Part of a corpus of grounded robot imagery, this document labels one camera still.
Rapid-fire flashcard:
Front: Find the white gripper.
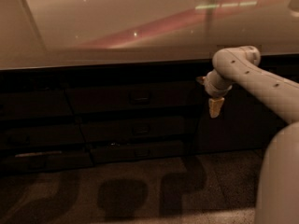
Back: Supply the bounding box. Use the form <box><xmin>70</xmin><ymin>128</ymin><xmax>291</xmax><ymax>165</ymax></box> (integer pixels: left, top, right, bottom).
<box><xmin>196</xmin><ymin>70</ymin><xmax>233</xmax><ymax>119</ymax></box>

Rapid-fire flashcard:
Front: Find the dark drawer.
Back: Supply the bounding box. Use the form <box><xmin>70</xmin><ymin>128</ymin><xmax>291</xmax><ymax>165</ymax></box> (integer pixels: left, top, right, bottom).
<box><xmin>0</xmin><ymin>150</ymin><xmax>93</xmax><ymax>175</ymax></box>
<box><xmin>80</xmin><ymin>116</ymin><xmax>197</xmax><ymax>142</ymax></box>
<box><xmin>66</xmin><ymin>81</ymin><xmax>202</xmax><ymax>114</ymax></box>
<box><xmin>0</xmin><ymin>125</ymin><xmax>84</xmax><ymax>149</ymax></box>
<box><xmin>91</xmin><ymin>140</ymin><xmax>189</xmax><ymax>163</ymax></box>
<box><xmin>0</xmin><ymin>91</ymin><xmax>72</xmax><ymax>120</ymax></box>

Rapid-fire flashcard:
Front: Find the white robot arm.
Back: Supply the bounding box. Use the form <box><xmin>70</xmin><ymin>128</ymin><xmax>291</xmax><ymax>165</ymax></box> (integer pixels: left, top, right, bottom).
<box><xmin>196</xmin><ymin>46</ymin><xmax>299</xmax><ymax>224</ymax></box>

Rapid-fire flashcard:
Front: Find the dark cabinet door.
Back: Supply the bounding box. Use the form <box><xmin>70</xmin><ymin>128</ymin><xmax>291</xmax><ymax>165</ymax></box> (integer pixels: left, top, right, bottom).
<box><xmin>192</xmin><ymin>84</ymin><xmax>287</xmax><ymax>153</ymax></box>

